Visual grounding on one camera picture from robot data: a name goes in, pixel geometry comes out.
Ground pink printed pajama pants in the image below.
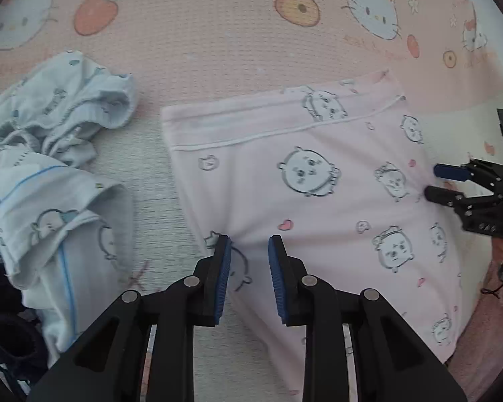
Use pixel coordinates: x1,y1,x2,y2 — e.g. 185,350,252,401
160,69,464,402

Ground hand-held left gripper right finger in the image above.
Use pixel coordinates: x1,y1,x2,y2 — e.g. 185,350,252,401
268,235,468,402

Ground navy striped shorts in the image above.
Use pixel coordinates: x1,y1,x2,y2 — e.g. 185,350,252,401
0,260,49,402

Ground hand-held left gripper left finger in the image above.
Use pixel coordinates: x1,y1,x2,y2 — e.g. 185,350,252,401
27,235,232,402

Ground pink cream printed blanket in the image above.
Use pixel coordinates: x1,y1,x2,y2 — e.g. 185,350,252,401
0,0,503,402

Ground light blue printed pajamas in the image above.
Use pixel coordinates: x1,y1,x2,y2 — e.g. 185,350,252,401
0,49,140,354

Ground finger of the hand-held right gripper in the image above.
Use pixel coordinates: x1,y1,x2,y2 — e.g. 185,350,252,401
434,159,503,190
425,185,499,219

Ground black lanyard cord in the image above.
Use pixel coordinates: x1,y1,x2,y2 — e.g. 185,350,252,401
481,278,503,299

